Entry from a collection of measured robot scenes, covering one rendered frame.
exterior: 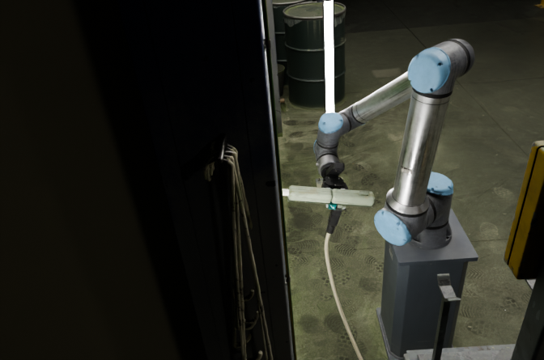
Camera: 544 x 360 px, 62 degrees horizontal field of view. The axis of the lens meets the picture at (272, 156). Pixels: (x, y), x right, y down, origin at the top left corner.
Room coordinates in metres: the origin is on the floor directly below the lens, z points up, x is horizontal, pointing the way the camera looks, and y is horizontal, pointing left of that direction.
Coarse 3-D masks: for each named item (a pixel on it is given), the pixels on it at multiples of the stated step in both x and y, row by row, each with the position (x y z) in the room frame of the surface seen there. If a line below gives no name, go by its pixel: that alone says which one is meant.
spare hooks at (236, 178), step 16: (224, 144) 0.56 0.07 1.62; (208, 160) 0.57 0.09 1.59; (224, 160) 0.53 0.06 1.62; (208, 176) 0.53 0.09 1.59; (240, 176) 0.58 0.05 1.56; (240, 192) 0.55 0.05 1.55; (240, 208) 0.54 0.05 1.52; (240, 256) 0.56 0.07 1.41; (240, 272) 0.56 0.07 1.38; (256, 272) 0.54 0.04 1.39; (240, 288) 0.55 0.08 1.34; (256, 288) 0.54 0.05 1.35; (240, 304) 0.56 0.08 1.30; (240, 320) 0.55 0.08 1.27; (256, 320) 0.55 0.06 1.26; (240, 336) 0.55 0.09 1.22
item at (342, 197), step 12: (288, 192) 1.30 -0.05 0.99; (300, 192) 1.29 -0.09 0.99; (312, 192) 1.29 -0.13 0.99; (324, 192) 1.30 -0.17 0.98; (336, 192) 1.30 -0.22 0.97; (348, 192) 1.31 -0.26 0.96; (360, 192) 1.29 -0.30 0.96; (348, 204) 1.28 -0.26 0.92; (360, 204) 1.28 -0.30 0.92; (372, 204) 1.28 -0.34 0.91; (336, 216) 1.30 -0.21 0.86
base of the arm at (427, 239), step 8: (448, 224) 1.37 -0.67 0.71; (424, 232) 1.33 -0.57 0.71; (432, 232) 1.33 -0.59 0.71; (440, 232) 1.33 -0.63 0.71; (448, 232) 1.35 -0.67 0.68; (416, 240) 1.35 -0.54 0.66; (424, 240) 1.32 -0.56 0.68; (432, 240) 1.31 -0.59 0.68; (440, 240) 1.32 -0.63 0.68; (448, 240) 1.33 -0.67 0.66; (424, 248) 1.31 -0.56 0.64; (432, 248) 1.31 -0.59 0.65
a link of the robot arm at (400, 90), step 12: (468, 48) 1.26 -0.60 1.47; (396, 84) 1.47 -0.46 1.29; (408, 84) 1.42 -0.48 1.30; (372, 96) 1.56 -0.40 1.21; (384, 96) 1.50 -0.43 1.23; (396, 96) 1.46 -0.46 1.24; (408, 96) 1.44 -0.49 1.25; (348, 108) 1.66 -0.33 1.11; (360, 108) 1.59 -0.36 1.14; (372, 108) 1.54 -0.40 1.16; (384, 108) 1.52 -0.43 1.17; (348, 120) 1.61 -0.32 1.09; (360, 120) 1.60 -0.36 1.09
